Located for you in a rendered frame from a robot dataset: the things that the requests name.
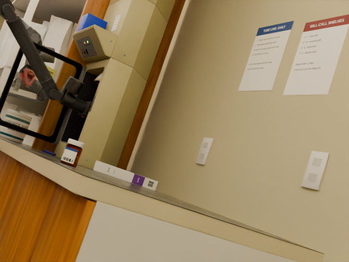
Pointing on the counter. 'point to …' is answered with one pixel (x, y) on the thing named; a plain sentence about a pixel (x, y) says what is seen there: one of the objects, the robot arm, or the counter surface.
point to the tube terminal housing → (120, 81)
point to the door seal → (10, 84)
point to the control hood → (97, 41)
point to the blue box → (88, 21)
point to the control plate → (86, 47)
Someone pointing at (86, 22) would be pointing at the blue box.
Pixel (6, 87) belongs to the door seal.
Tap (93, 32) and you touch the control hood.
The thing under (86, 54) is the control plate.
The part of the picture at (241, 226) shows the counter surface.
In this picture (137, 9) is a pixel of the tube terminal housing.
